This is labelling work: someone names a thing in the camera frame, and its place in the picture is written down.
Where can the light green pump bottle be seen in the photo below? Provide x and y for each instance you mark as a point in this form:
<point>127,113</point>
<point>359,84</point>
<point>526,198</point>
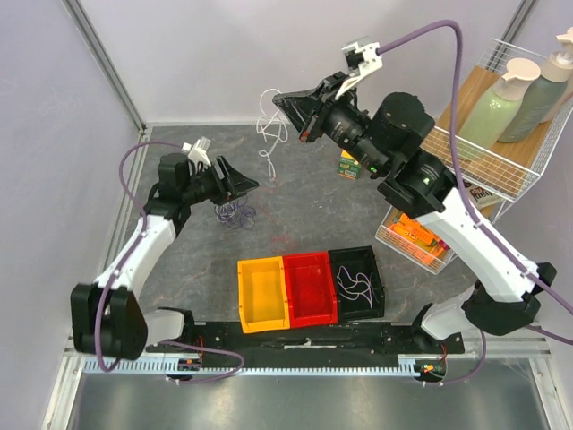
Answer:
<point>496,108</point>

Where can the yellow plastic bin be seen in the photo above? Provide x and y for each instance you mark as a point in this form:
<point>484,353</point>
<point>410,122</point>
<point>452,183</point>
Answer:
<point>262,295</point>

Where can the grey cable duct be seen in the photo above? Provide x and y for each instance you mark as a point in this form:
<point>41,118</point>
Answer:
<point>179,367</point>

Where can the orange green carton box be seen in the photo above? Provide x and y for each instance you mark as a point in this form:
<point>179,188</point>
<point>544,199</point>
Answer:
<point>348,167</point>

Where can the orange snack packets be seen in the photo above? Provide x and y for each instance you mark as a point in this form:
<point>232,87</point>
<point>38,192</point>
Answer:
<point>424,245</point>

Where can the aluminium corner post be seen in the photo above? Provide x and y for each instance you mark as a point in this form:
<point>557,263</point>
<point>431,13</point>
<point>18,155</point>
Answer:
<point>86,28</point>

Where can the brown snack packet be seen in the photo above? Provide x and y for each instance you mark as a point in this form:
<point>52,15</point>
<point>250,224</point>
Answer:
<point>481,198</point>

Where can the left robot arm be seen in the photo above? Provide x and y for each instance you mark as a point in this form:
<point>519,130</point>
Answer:
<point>107,320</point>

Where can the red plastic bin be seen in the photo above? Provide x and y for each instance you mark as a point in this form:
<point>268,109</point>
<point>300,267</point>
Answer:
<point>312,298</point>

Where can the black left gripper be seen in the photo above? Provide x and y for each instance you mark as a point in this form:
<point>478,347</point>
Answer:
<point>233,184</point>

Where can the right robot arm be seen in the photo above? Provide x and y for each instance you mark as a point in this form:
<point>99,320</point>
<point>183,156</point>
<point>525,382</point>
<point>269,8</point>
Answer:
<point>417,183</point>

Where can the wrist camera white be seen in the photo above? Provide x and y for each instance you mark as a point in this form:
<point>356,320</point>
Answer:
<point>362,60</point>
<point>197,152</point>

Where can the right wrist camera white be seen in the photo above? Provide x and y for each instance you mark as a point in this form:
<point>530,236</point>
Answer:
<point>362,60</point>

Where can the dark green pump bottle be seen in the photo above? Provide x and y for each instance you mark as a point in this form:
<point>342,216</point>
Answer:
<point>529,115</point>

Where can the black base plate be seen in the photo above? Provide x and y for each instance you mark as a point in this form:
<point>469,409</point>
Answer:
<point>387,337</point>

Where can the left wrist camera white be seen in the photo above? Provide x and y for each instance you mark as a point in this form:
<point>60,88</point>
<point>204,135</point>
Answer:
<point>197,152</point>

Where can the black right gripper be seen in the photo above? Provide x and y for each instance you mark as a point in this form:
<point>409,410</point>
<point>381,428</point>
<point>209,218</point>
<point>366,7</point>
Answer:
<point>316,113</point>

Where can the white wire shelf rack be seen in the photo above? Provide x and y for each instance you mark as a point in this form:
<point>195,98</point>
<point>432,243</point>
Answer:
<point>506,169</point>

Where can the black plastic bin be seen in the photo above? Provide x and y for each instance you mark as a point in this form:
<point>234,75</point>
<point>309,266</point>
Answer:
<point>358,285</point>

